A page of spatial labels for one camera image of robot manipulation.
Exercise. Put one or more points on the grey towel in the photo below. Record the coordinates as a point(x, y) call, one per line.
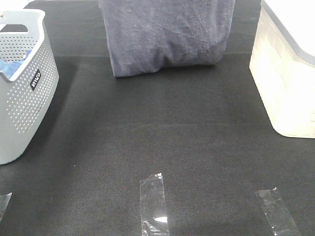
point(144, 36)

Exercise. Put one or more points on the blue towel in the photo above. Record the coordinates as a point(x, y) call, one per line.
point(9, 68)

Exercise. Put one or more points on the black table mat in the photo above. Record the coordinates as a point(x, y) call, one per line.
point(204, 128)

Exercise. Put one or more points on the clear tape strip middle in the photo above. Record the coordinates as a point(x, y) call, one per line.
point(153, 212)

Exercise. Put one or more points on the clear tape strip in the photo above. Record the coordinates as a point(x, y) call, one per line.
point(4, 201)
point(276, 213)
point(153, 212)

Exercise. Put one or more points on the grey perforated laundry basket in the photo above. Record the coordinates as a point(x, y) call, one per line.
point(25, 96)

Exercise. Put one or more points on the cream storage bin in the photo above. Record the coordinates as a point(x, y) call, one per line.
point(283, 65)

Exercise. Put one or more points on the clear tape strip right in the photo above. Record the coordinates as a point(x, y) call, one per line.
point(276, 213)

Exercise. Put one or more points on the clear tape strip left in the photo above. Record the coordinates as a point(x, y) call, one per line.
point(4, 201)

